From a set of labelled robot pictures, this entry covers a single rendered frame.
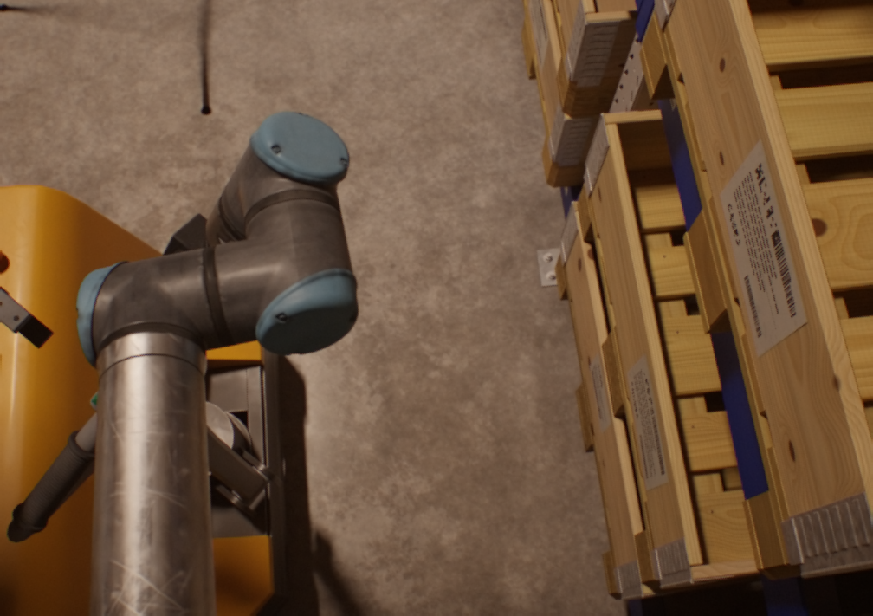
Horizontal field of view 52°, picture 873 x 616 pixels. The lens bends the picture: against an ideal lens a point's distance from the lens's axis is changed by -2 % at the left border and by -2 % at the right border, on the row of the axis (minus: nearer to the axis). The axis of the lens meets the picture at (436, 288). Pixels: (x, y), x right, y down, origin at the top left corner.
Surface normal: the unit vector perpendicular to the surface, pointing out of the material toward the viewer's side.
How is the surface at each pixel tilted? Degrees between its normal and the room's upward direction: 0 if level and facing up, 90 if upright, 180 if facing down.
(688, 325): 0
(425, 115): 0
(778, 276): 90
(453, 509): 0
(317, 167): 35
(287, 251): 11
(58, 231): 45
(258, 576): 22
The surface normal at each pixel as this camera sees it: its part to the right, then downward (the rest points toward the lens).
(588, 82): 0.10, 0.93
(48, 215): 0.71, -0.32
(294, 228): 0.04, -0.51
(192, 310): 0.14, 0.22
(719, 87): -0.99, 0.11
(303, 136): 0.47, -0.60
